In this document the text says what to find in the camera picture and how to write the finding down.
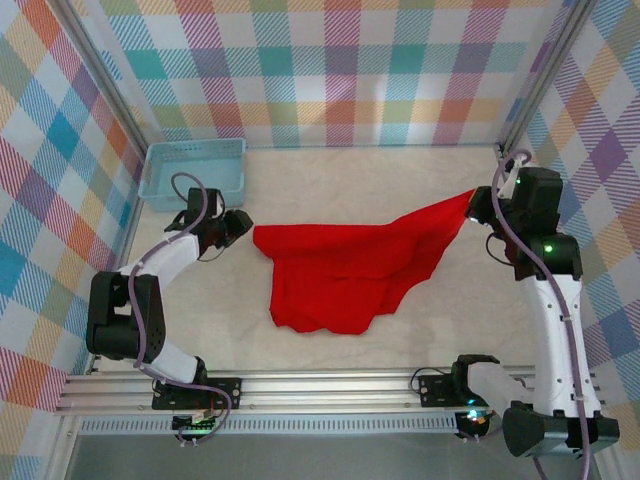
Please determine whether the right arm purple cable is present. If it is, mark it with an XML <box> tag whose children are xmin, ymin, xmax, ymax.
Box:
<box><xmin>492</xmin><ymin>148</ymin><xmax>599</xmax><ymax>480</ymax></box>

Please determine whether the aluminium side rail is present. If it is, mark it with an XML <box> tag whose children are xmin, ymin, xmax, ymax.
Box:
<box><xmin>85</xmin><ymin>149</ymin><xmax>154</xmax><ymax>376</ymax></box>

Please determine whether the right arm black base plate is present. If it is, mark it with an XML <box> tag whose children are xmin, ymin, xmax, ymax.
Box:
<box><xmin>417</xmin><ymin>369</ymin><xmax>511</xmax><ymax>408</ymax></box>

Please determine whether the red t-shirt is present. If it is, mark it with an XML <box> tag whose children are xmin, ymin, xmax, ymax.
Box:
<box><xmin>252</xmin><ymin>188</ymin><xmax>476</xmax><ymax>336</ymax></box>

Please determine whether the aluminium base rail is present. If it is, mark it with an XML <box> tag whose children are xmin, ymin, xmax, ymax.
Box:
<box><xmin>53</xmin><ymin>368</ymin><xmax>609</xmax><ymax>415</ymax></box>

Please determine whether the light blue plastic basket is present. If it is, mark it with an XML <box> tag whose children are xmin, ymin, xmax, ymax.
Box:
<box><xmin>136</xmin><ymin>138</ymin><xmax>248</xmax><ymax>213</ymax></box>

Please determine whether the slotted grey cable duct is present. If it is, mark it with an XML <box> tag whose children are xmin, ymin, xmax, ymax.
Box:
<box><xmin>78</xmin><ymin>417</ymin><xmax>460</xmax><ymax>435</ymax></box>

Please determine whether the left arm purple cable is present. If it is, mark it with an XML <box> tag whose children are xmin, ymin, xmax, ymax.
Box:
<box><xmin>127</xmin><ymin>172</ymin><xmax>234</xmax><ymax>447</ymax></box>

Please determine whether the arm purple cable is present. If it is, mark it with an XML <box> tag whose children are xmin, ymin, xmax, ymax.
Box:
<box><xmin>127</xmin><ymin>172</ymin><xmax>234</xmax><ymax>447</ymax></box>
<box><xmin>492</xmin><ymin>148</ymin><xmax>599</xmax><ymax>480</ymax></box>

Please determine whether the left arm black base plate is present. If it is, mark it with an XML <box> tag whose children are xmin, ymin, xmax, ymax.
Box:
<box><xmin>152</xmin><ymin>376</ymin><xmax>243</xmax><ymax>411</ymax></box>

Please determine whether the aluminium frame post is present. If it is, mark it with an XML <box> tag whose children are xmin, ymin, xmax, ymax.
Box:
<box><xmin>49</xmin><ymin>0</ymin><xmax>156</xmax><ymax>164</ymax></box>
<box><xmin>497</xmin><ymin>0</ymin><xmax>601</xmax><ymax>154</ymax></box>

